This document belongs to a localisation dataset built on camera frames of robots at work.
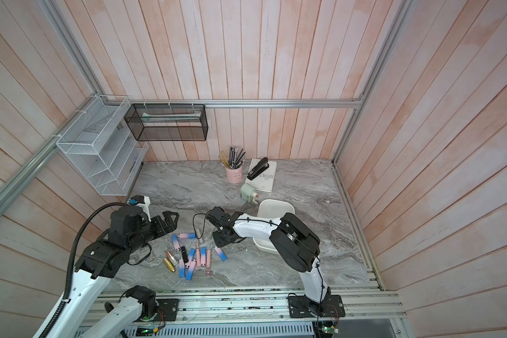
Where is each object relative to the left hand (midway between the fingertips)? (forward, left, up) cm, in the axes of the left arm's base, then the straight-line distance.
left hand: (169, 222), depth 72 cm
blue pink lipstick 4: (-10, -5, -20) cm, 23 cm away
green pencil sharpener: (+24, -27, -15) cm, 39 cm away
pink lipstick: (-5, -11, -21) cm, 24 cm away
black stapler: (+43, -34, -17) cm, 58 cm away
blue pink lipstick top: (+4, -1, -20) cm, 20 cm away
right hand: (+3, -16, -22) cm, 27 cm away
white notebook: (+35, -36, -20) cm, 54 cm away
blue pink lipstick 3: (-6, -4, -19) cm, 21 cm away
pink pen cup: (+33, -21, -13) cm, 41 cm away
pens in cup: (+43, -21, -10) cm, 49 cm away
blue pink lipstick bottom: (-10, -1, -20) cm, 22 cm away
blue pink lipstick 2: (+1, +3, -20) cm, 20 cm away
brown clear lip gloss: (-5, +4, -20) cm, 21 cm away
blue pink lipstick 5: (-5, -9, -19) cm, 22 cm away
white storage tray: (+16, -40, -17) cm, 46 cm away
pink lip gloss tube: (-4, -7, -20) cm, 22 cm away
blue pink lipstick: (-4, -16, -20) cm, 26 cm away
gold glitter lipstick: (-8, +4, -21) cm, 23 cm away
